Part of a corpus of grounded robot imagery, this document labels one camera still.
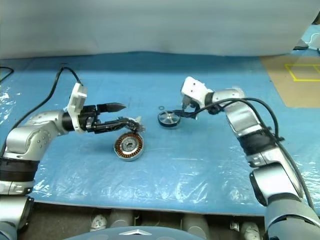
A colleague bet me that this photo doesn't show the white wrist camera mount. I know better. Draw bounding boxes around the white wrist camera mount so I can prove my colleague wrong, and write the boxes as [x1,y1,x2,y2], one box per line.
[180,76,214,109]
[65,82,89,135]

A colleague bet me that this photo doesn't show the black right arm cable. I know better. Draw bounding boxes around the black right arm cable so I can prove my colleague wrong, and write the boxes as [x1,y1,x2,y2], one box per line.
[193,97,316,213]

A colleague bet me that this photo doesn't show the grey rounded cylinder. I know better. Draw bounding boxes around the grey rounded cylinder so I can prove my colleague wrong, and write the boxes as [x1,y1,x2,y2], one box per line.
[180,214,209,236]
[109,209,134,229]

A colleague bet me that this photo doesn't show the white foam sheet backdrop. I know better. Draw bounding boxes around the white foam sheet backdrop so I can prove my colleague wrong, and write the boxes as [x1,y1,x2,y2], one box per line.
[0,0,320,61]

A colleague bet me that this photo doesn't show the brown cardboard sheet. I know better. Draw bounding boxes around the brown cardboard sheet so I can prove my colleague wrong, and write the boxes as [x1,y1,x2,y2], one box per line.
[258,55,320,109]

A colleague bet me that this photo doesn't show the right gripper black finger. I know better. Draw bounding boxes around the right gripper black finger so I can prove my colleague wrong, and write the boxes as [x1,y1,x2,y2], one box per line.
[174,108,194,119]

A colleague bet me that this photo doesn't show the yellow tape square outline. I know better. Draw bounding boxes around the yellow tape square outline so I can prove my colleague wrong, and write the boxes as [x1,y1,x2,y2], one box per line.
[284,63,320,83]

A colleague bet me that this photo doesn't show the black-rimmed silver spoked rotor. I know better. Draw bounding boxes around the black-rimmed silver spoked rotor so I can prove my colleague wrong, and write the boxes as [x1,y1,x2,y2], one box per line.
[157,110,181,129]

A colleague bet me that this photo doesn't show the blue-grey torso with silver chevron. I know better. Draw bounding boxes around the blue-grey torso with silver chevron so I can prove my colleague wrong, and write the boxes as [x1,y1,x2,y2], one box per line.
[62,226,201,240]

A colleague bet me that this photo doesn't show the thin black loose cable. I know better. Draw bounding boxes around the thin black loose cable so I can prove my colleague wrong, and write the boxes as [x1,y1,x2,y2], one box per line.
[0,66,15,82]

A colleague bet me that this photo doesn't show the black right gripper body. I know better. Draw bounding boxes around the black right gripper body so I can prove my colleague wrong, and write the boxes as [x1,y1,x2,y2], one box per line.
[181,93,201,120]

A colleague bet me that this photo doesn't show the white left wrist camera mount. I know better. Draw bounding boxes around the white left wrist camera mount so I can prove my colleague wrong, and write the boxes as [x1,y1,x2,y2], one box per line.
[65,82,89,135]

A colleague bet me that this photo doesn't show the small metal bracket part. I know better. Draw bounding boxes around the small metal bracket part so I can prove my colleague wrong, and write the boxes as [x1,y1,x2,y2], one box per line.
[119,116,147,133]

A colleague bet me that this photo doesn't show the dark flat device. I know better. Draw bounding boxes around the dark flat device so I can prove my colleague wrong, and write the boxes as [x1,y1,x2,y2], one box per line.
[292,41,310,51]

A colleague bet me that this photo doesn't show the motor housing with copper windings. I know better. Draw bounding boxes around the motor housing with copper windings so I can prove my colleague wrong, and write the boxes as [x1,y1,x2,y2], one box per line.
[112,132,146,162]

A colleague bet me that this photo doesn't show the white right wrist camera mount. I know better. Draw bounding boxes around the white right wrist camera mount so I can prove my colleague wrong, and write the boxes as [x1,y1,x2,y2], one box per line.
[180,76,214,109]

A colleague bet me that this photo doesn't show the white curly cable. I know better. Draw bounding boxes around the white curly cable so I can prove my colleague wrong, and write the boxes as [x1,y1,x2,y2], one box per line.
[305,32,320,47]

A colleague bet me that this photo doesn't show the white rounded foot shape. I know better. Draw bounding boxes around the white rounded foot shape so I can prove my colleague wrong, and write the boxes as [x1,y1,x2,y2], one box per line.
[239,221,260,240]
[89,213,109,232]

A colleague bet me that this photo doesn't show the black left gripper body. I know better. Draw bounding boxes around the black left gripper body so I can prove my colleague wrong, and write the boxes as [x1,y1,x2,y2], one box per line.
[79,104,101,133]

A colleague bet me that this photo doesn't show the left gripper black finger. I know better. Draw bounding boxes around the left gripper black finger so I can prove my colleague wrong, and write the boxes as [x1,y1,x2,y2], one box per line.
[95,102,127,114]
[93,119,138,133]

